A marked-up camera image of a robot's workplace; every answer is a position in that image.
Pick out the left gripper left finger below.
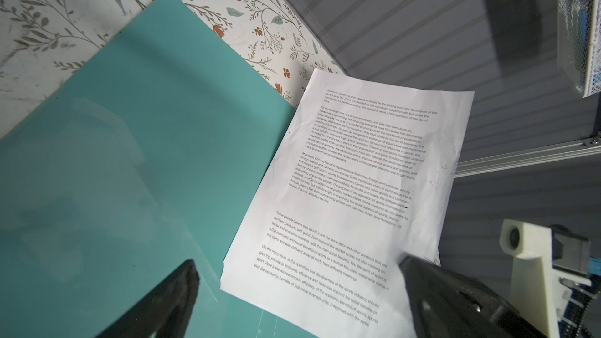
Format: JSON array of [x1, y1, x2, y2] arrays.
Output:
[[99, 259, 200, 337]]

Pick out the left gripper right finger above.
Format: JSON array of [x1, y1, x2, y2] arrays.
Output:
[[399, 255, 544, 337]]

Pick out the white printed paper sheet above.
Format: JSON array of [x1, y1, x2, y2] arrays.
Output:
[[221, 70, 474, 337]]

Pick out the teal green file folder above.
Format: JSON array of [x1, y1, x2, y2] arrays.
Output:
[[1, 0, 306, 337]]

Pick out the pens in white basket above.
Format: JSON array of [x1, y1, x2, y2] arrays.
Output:
[[572, 3, 589, 73]]

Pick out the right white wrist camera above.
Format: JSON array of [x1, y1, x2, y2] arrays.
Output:
[[499, 219, 600, 337]]

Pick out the white wire mesh basket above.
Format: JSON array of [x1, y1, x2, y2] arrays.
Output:
[[557, 0, 600, 98]]

